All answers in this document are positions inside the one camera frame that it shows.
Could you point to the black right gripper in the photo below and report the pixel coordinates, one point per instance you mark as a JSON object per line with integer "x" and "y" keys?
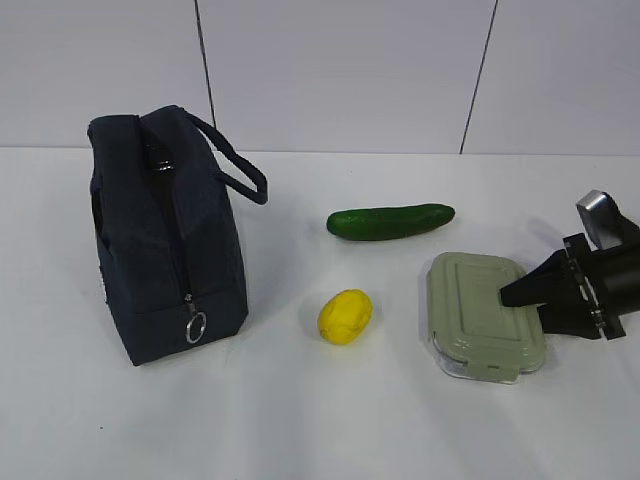
{"x": 609, "y": 278}

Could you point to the green lidded food container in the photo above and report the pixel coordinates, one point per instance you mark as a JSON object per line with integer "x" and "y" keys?
{"x": 475, "y": 336}

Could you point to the green cucumber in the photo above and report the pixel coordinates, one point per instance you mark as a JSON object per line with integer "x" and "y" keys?
{"x": 388, "y": 223}

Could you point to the yellow lemon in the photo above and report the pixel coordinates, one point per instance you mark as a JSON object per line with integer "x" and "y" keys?
{"x": 345, "y": 316}

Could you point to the navy blue lunch bag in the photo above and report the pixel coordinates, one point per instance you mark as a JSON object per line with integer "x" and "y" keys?
{"x": 169, "y": 253}

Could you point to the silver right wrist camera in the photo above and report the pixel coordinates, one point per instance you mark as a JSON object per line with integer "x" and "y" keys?
{"x": 602, "y": 219}

